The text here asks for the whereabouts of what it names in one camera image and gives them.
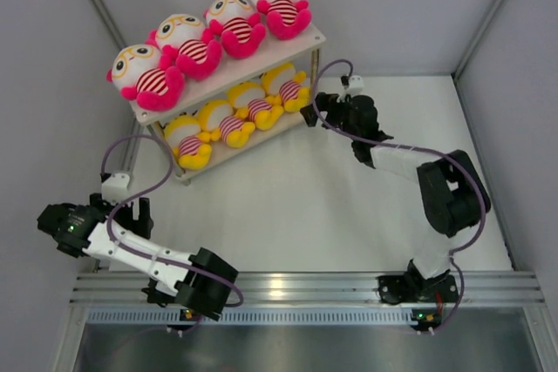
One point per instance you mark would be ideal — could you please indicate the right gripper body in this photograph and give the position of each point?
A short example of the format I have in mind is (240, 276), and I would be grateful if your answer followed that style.
(338, 116)

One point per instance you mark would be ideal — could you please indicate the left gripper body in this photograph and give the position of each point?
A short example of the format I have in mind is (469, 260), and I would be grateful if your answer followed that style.
(124, 217)

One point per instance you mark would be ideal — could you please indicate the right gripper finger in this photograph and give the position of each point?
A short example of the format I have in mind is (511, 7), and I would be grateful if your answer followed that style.
(309, 115)
(326, 99)

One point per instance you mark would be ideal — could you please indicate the yellow plush toy corner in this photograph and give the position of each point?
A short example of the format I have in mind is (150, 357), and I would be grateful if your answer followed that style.
(284, 86)

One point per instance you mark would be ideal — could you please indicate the yellow plush toy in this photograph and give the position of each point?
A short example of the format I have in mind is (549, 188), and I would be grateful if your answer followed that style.
(250, 102)
(189, 143)

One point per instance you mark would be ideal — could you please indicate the pink plush toy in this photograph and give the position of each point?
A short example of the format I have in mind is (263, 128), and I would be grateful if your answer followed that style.
(185, 40)
(285, 19)
(143, 74)
(237, 25)

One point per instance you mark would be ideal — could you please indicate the yellow plush toy floor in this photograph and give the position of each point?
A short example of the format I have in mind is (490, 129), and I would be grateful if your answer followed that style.
(218, 119)

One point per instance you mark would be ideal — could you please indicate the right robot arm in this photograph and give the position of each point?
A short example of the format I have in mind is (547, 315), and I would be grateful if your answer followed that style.
(452, 195)

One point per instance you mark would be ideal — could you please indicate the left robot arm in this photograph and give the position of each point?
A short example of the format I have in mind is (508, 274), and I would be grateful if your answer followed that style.
(202, 282)

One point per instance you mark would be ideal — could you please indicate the white two-tier shelf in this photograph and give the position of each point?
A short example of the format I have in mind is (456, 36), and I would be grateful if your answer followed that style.
(302, 51)

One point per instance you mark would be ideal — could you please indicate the yellow plush toy on shelf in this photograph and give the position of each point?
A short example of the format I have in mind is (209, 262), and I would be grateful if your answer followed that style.
(189, 143)

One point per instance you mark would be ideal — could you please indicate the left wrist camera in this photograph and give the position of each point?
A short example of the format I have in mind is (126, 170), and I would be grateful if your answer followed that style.
(115, 186)

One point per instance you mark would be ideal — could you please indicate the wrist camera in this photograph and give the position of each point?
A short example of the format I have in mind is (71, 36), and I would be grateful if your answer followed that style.
(353, 85)
(115, 186)

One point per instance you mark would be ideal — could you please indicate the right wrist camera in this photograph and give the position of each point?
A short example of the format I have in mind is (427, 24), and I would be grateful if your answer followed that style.
(353, 85)

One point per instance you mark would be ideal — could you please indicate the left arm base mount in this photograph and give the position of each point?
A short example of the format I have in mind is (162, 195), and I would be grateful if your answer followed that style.
(163, 293)

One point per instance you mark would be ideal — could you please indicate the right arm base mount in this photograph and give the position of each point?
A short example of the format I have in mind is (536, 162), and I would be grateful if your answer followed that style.
(395, 289)

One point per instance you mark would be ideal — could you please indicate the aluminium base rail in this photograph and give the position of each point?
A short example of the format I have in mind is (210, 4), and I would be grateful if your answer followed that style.
(311, 298)

